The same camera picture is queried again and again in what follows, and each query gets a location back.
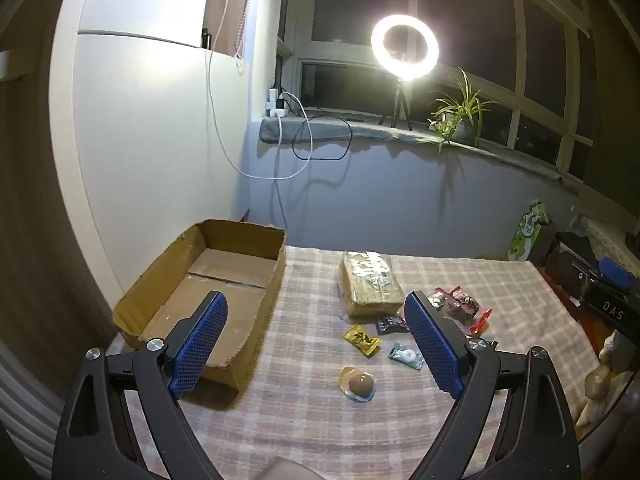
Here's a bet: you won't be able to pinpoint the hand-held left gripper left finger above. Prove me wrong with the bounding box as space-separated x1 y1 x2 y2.
54 290 231 480

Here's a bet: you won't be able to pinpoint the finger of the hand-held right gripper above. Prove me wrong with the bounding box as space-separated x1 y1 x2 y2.
580 284 640 334
597 257 640 295

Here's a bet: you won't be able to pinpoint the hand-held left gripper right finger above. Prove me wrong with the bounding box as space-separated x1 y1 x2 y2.
404 290 583 480

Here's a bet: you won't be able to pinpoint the light green candy packet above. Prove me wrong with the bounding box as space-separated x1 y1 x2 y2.
388 342 426 371

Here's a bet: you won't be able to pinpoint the dark candy packet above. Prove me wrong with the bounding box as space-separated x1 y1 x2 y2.
376 314 411 335

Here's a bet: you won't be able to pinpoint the red-ended brownie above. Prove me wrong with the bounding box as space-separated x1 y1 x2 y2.
445 292 493 337
427 286 463 313

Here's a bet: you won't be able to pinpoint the yellow candy packet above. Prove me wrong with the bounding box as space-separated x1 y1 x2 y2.
342 323 383 358

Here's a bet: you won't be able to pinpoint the brown cardboard box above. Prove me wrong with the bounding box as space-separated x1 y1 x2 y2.
111 218 287 393

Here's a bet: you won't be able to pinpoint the brown round candy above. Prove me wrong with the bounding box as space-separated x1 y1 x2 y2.
340 366 376 403

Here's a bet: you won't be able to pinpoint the clear-wrapped wafer package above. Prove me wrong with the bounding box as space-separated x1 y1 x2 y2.
337 250 406 318

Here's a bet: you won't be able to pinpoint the white lace cloth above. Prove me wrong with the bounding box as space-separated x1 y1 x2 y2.
570 215 640 271

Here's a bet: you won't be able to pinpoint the dark red storage box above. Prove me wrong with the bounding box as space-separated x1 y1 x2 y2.
545 232 601 306

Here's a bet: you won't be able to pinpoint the cream cloth bundle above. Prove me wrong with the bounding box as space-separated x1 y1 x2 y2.
575 330 631 431

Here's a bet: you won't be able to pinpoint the green printed bag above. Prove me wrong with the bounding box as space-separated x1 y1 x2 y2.
507 199 550 262

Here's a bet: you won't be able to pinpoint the white cabinet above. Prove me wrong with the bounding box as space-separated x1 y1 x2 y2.
50 0 251 306

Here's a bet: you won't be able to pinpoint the potted spider plant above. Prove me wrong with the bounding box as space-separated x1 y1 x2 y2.
427 67 498 153

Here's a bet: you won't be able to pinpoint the grey windowsill cloth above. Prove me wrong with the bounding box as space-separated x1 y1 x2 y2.
259 112 586 186

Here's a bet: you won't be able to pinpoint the black tripod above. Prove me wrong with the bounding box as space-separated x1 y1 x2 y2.
378 77 413 131

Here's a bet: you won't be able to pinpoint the white plug chargers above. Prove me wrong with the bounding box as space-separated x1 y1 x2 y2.
265 87 288 117

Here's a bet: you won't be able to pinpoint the long white cable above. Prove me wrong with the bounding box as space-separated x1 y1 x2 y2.
206 0 316 181

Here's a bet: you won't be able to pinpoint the hanging white cable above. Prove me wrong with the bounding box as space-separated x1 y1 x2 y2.
272 112 288 233

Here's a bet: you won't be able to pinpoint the black cable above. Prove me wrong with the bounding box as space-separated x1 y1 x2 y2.
291 105 353 161

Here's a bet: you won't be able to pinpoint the white window frame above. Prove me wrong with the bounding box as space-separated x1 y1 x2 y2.
277 0 601 181

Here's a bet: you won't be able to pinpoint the ring light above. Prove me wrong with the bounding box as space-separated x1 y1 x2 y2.
370 13 441 82

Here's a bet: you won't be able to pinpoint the beaded blind cord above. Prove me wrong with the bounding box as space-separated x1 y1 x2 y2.
234 0 251 68

